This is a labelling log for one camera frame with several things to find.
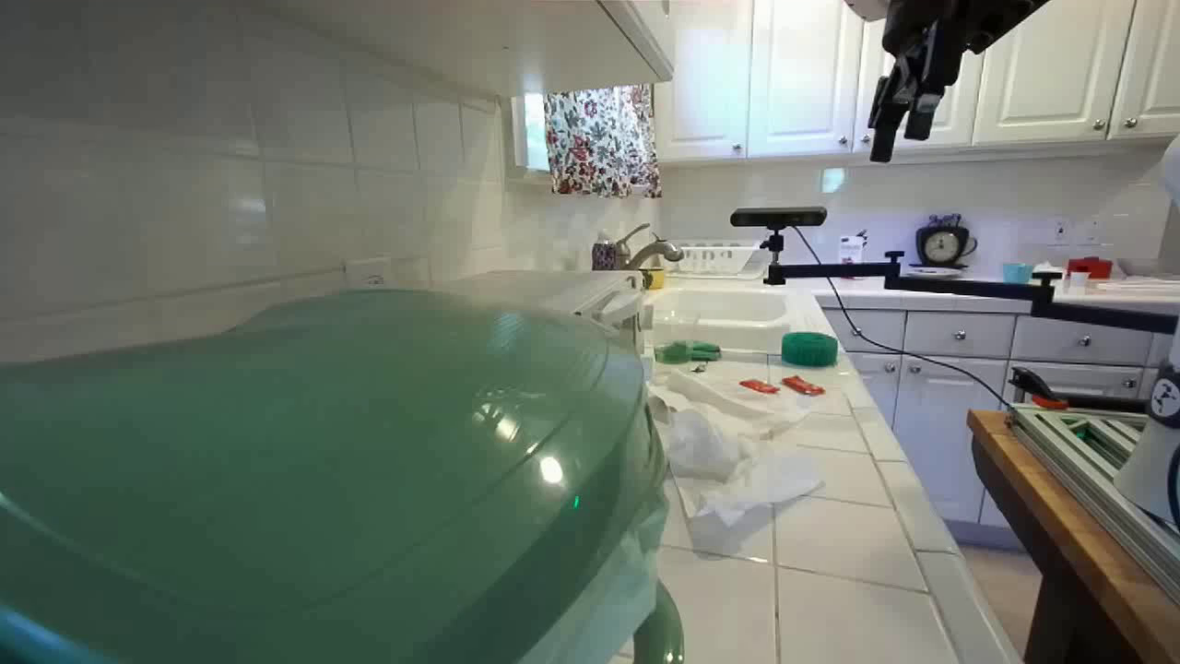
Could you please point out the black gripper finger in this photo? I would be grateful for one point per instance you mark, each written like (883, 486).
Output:
(885, 115)
(924, 108)

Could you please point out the white wall outlet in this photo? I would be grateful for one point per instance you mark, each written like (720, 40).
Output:
(367, 274)

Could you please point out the red container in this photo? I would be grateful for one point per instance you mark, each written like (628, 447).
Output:
(1087, 268)

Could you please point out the wooden table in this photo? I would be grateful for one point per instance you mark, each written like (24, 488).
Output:
(1081, 566)

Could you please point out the crumpled white cloth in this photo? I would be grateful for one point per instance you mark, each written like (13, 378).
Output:
(722, 486)

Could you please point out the large green plastic cover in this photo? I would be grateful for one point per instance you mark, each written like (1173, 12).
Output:
(307, 491)

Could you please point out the floral window curtain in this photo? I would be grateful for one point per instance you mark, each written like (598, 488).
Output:
(601, 143)

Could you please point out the white wall cabinet underside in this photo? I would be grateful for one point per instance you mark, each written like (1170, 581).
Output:
(491, 40)

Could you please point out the round black table clock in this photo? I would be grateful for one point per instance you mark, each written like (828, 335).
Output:
(944, 244)

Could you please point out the small red block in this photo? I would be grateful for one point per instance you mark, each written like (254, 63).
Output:
(759, 384)
(803, 384)

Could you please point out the bright window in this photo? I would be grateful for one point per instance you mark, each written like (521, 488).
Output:
(528, 132)

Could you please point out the black jointed camera mount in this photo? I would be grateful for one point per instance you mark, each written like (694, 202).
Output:
(959, 287)

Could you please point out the teal cup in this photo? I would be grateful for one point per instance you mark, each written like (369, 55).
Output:
(1016, 274)

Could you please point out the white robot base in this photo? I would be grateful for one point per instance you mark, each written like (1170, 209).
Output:
(1156, 464)

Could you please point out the black orange clamp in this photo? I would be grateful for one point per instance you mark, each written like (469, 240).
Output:
(1037, 389)

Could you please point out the small yellow item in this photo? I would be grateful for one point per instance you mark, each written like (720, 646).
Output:
(652, 278)

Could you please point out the white kitchen sink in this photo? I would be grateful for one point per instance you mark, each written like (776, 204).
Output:
(720, 306)

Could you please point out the aluminium frame rail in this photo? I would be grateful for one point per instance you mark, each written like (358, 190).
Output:
(1091, 472)

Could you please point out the white base cabinet drawers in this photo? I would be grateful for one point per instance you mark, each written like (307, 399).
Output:
(944, 408)

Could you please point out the metal sink faucet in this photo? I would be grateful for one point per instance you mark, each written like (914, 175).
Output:
(633, 249)

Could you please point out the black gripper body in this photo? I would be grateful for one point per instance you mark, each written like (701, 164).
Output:
(971, 24)

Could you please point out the flat green scrub pad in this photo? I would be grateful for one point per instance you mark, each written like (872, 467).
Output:
(685, 352)

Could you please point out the white paper sheet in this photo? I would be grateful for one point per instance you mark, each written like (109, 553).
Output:
(722, 391)

